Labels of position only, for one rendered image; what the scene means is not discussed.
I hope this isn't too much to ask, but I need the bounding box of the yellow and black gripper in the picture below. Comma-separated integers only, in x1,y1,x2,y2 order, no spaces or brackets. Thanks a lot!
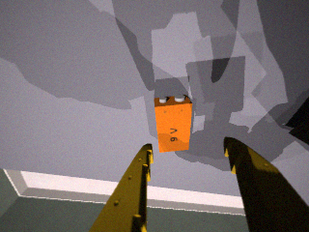
89,137,309,232

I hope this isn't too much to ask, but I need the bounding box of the orange nine-volt battery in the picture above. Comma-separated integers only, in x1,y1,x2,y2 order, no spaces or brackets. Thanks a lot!
154,95,192,153

